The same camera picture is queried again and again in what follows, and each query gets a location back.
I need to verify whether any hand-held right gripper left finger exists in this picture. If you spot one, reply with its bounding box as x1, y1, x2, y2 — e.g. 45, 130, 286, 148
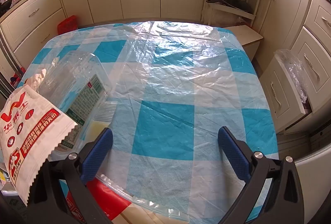
27, 127, 114, 224

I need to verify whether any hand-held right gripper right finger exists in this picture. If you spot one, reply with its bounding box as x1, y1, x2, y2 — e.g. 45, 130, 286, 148
218, 126, 305, 224

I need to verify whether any white red printed paper bag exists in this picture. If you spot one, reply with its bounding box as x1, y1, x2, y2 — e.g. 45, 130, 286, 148
0, 85, 78, 207

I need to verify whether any clear plastic bottle green label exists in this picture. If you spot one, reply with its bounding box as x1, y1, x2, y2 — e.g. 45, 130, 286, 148
38, 50, 117, 156

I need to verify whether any red printed package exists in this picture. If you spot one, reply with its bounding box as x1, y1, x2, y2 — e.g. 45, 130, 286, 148
60, 179, 133, 224

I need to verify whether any blue white checkered tablecloth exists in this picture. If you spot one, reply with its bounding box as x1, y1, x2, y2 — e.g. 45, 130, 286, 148
2, 21, 278, 224

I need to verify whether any open white drawer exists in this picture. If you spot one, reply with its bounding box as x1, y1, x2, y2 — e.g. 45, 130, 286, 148
259, 51, 314, 135

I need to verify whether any white refrigerator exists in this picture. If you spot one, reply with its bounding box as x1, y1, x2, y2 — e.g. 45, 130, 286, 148
293, 141, 331, 217

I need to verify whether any crinkled clear plastic bag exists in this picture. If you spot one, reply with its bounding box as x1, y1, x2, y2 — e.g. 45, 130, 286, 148
275, 49, 309, 104

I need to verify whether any clear plastic table cover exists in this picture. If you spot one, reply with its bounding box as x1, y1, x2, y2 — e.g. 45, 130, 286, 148
50, 21, 261, 215

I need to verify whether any small white stool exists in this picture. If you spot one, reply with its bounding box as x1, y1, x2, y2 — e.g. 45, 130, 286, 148
224, 25, 264, 62

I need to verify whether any red waste basket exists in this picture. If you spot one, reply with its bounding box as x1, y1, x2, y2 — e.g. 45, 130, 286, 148
57, 15, 78, 35

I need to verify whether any cream stove base cabinet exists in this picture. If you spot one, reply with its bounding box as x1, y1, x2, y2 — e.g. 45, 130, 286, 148
0, 0, 68, 80

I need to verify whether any black pan with lid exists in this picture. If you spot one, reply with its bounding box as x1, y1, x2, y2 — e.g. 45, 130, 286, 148
206, 0, 252, 14

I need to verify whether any cream drawer base cabinet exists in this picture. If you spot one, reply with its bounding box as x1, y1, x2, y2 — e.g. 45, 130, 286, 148
255, 0, 331, 134

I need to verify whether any black frying pan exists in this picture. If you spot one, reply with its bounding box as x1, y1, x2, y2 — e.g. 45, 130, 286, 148
0, 0, 13, 15

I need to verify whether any grey metal door frame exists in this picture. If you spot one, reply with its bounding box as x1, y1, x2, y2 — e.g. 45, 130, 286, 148
0, 30, 26, 100

